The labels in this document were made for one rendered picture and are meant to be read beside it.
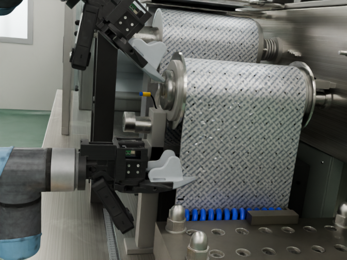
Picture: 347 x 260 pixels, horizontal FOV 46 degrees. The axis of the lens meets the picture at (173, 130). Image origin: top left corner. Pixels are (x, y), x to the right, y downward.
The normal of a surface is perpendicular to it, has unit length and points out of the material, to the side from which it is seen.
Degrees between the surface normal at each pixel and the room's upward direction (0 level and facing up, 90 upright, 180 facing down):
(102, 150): 90
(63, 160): 44
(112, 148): 90
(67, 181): 101
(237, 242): 0
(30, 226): 90
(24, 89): 90
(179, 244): 0
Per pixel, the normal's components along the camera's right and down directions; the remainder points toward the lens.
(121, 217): 0.22, 0.22
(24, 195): 0.60, 0.23
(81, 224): 0.09, -0.97
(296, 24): -0.97, -0.03
